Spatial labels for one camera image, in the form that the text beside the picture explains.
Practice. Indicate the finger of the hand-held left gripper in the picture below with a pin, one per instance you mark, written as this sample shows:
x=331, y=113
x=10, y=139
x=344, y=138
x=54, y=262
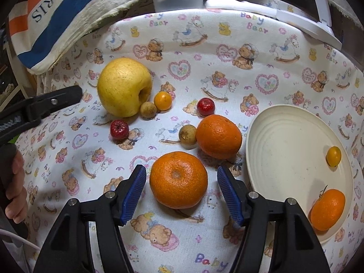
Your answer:
x=54, y=101

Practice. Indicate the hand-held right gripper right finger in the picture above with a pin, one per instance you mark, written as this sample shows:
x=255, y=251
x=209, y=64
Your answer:
x=231, y=199

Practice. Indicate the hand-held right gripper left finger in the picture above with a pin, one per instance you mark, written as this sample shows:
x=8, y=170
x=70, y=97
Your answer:
x=134, y=196

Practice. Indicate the large orange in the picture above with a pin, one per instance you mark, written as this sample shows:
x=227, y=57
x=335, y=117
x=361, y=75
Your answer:
x=178, y=179
x=219, y=136

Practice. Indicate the cream round plate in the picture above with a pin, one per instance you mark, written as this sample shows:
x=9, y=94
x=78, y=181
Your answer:
x=284, y=159

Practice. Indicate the yellow apple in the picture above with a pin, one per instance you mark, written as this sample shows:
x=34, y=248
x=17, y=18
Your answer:
x=122, y=85

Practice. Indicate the brown longan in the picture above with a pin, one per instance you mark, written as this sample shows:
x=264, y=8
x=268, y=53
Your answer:
x=148, y=110
x=187, y=135

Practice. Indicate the person's left hand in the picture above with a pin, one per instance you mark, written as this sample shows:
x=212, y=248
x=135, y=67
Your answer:
x=17, y=182

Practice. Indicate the small red hawthorn fruit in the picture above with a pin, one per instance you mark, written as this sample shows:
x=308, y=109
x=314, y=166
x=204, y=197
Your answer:
x=205, y=106
x=119, y=130

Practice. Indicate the striped orange blue cloth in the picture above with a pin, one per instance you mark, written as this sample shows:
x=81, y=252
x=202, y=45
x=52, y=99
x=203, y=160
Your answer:
x=71, y=11

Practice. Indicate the orange mandarin with stem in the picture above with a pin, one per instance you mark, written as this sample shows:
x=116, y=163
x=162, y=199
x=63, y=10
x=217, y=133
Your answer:
x=327, y=209

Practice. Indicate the small yellow cherry tomato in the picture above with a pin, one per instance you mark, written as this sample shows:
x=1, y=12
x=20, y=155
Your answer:
x=163, y=101
x=333, y=156

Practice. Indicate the bear printed cloth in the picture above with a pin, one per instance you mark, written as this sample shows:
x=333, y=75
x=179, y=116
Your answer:
x=199, y=71

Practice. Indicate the white desk lamp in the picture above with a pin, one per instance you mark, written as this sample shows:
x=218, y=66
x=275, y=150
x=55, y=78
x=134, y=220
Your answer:
x=308, y=25

